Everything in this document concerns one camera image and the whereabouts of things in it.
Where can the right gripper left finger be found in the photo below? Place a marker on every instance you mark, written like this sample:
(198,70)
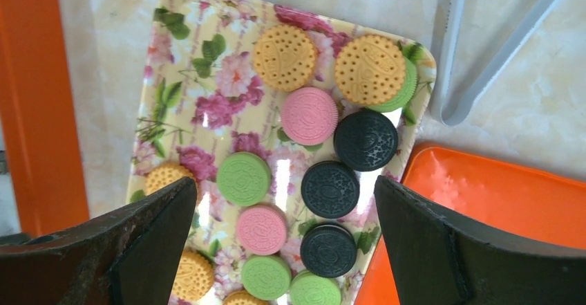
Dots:
(127,256)

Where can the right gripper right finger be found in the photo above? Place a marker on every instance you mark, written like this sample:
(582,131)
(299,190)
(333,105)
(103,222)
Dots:
(439,256)

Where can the orange compartment box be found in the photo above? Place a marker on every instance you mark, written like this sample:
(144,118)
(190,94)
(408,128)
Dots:
(38,118)

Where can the floral tray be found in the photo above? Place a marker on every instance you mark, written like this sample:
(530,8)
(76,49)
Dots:
(202,101)

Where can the black cookie lower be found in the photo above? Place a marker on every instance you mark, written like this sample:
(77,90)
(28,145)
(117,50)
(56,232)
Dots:
(328,250)

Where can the black cookie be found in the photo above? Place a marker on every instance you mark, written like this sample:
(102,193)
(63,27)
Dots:
(328,250)
(365,140)
(330,189)

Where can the orange cookie bottom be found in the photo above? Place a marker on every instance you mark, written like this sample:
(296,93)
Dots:
(242,297)

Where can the orange box lid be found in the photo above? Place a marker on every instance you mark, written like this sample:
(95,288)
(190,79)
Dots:
(524,201)

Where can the black cookie middle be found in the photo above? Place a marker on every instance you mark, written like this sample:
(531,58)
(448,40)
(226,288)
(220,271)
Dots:
(330,189)

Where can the pink cookie middle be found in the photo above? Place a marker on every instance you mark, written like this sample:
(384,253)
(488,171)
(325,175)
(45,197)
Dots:
(262,229)

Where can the pink cookie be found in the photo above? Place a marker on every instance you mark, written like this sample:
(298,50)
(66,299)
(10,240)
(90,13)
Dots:
(262,229)
(309,116)

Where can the green cookie lower right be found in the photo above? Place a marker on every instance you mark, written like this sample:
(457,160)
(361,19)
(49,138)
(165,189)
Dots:
(309,289)

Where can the green cookie lower left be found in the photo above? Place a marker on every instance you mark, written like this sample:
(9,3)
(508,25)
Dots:
(266,277)

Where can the green cookie middle left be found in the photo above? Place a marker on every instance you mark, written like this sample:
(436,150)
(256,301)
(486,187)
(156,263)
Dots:
(244,179)

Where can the black cookie upper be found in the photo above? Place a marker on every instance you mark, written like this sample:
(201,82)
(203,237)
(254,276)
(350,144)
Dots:
(365,140)

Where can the green cookie under orange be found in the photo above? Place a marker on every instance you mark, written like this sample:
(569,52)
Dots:
(405,93)

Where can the pink cookie upper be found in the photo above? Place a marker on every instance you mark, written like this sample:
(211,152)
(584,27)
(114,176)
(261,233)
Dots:
(309,116)

